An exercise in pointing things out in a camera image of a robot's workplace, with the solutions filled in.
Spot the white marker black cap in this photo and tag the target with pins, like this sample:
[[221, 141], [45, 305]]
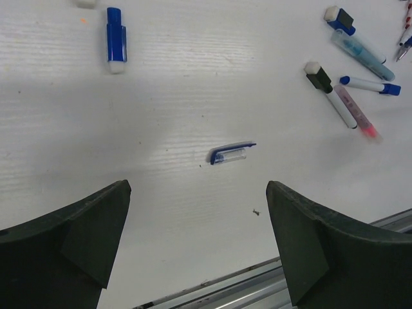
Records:
[[321, 81]]

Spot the light blue highlighter pen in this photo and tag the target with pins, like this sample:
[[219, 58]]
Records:
[[356, 50]]

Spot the pink highlighter pen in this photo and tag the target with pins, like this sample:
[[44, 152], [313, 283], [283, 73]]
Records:
[[365, 126]]

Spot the blue gel pen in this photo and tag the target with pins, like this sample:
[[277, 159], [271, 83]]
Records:
[[403, 50]]

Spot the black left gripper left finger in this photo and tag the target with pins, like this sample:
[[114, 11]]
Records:
[[64, 259]]

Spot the blue pen cap white end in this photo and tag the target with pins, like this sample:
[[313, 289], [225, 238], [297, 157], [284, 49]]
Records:
[[116, 35]]

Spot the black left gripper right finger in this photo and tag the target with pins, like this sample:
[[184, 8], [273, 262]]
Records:
[[331, 260]]

